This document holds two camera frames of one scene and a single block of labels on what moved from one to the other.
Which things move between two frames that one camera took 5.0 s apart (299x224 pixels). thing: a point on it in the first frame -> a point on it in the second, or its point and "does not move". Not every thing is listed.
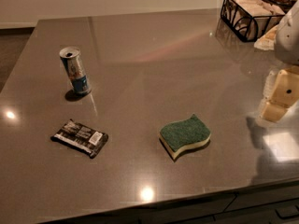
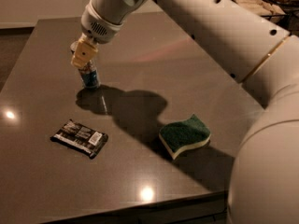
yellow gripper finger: x=280 y=93 -> x=84 y=50
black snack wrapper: x=81 y=137 does not move
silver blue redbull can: x=76 y=70 -> x=90 y=75
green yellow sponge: x=177 y=135 does not move
